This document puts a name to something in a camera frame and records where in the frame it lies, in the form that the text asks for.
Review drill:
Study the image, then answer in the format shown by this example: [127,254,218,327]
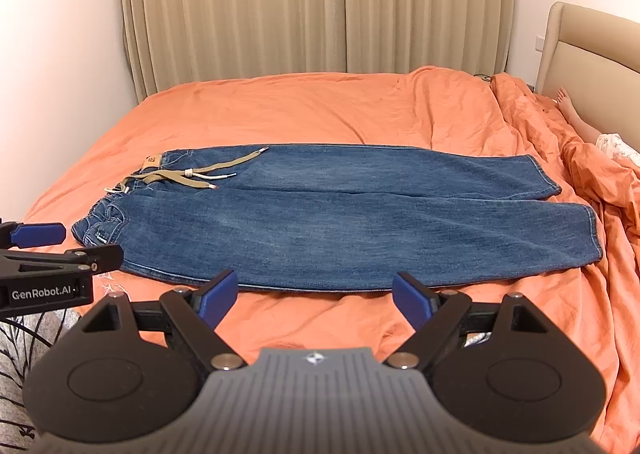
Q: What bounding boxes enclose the blue denim jeans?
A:
[72,144,602,292]

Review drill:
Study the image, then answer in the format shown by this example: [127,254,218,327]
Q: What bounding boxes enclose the orange crumpled duvet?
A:
[490,74,639,453]

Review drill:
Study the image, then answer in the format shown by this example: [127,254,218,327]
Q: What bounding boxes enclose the bare foot of person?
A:
[555,88,601,144]

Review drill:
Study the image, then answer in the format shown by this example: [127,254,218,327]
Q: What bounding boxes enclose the white floral cloth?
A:
[596,133,640,167]

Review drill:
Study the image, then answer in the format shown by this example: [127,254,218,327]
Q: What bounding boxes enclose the beige pleated curtain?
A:
[120,0,515,99]

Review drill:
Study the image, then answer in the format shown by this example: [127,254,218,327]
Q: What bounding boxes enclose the beige upholstered headboard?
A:
[535,1,640,148]

